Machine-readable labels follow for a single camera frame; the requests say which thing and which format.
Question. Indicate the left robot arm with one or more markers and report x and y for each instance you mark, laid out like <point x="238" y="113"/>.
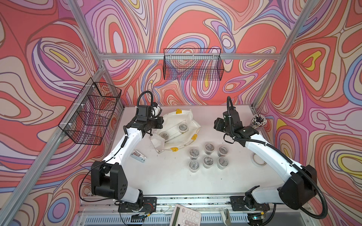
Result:
<point x="108" y="178"/>

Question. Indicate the tape roll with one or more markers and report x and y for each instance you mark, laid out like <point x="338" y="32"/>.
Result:
<point x="257" y="161"/>

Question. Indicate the pencil holder with pencils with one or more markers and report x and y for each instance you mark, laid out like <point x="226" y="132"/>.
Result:
<point x="258" y="121"/>

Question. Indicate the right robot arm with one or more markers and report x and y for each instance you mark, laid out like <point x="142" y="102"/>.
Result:
<point x="299" y="182"/>

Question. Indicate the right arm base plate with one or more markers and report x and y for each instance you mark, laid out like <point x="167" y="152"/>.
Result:
<point x="247" y="203"/>

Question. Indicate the silver stapler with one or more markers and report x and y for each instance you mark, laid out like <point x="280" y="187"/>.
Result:
<point x="138" y="156"/>

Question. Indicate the white canvas bag yellow handles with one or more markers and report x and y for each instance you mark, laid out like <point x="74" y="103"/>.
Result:
<point x="177" y="140"/>

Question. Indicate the white clip at front rail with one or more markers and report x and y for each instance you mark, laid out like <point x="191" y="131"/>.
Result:
<point x="225" y="217"/>

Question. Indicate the white calculator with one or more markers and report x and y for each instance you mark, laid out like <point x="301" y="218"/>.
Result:
<point x="183" y="216"/>

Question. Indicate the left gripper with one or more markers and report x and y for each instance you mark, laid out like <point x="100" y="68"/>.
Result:
<point x="160" y="120"/>

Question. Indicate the seed jar removed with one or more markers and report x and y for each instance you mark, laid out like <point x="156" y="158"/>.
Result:
<point x="209" y="148"/>
<point x="222" y="162"/>

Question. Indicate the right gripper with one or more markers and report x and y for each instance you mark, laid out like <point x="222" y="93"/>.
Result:
<point x="218" y="123"/>

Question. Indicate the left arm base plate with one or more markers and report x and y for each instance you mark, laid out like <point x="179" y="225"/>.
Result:
<point x="144" y="204"/>

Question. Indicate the seed jar green label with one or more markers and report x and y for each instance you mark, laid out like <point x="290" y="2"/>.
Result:
<point x="194" y="166"/>

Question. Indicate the left wire basket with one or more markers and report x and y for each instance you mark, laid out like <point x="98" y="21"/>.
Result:
<point x="91" y="112"/>

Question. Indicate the back wire basket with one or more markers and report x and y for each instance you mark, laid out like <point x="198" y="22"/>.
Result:
<point x="193" y="64"/>

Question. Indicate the wire basket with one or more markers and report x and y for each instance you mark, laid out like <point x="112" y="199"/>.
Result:
<point x="193" y="64"/>
<point x="91" y="112"/>

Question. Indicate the seed jar purple label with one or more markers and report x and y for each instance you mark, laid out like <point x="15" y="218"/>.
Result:
<point x="194" y="153"/>

